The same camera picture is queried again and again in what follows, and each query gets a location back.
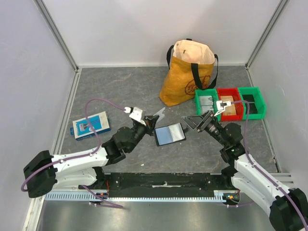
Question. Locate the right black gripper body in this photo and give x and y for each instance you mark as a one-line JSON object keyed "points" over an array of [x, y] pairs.
{"points": [[204, 121]]}

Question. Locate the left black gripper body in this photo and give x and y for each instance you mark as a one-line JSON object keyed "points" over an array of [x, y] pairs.
{"points": [[139, 131]]}

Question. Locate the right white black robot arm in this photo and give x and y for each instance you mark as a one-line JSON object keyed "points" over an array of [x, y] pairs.
{"points": [[286, 208]]}

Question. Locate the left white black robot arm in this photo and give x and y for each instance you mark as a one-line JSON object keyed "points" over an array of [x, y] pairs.
{"points": [[47, 172]]}

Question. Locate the silver cards stack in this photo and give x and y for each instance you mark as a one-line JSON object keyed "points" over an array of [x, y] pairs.
{"points": [[206, 101]]}

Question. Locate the gold cards stack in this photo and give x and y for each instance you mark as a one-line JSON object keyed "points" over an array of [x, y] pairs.
{"points": [[229, 110]]}

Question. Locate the black cards stack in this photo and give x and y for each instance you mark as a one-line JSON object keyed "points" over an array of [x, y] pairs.
{"points": [[252, 103]]}

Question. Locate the blue white card box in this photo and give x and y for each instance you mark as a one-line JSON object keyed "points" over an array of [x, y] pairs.
{"points": [[82, 129]]}

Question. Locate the left green plastic bin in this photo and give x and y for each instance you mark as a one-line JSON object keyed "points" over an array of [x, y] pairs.
{"points": [[210, 92]]}

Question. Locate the green plastic bin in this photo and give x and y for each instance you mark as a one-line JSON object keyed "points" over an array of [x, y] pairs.
{"points": [[256, 102], [210, 92]]}

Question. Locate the red plastic bin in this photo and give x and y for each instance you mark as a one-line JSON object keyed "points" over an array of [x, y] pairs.
{"points": [[239, 106]]}

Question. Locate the right green plastic bin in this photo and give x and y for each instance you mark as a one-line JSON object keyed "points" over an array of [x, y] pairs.
{"points": [[256, 102]]}

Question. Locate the yellow tote bag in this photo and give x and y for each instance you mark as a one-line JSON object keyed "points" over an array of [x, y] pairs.
{"points": [[190, 66]]}

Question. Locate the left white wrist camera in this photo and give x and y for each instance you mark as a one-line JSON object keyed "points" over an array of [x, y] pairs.
{"points": [[136, 114]]}

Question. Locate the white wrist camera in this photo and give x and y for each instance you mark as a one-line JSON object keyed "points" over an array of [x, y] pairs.
{"points": [[221, 106], [136, 114]]}

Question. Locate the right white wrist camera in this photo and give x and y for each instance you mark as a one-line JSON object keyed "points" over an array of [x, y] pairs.
{"points": [[221, 106]]}

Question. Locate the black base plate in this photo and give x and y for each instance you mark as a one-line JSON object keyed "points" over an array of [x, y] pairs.
{"points": [[121, 181]]}

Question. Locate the slotted cable duct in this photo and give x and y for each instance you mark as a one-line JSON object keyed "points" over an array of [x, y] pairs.
{"points": [[216, 197]]}

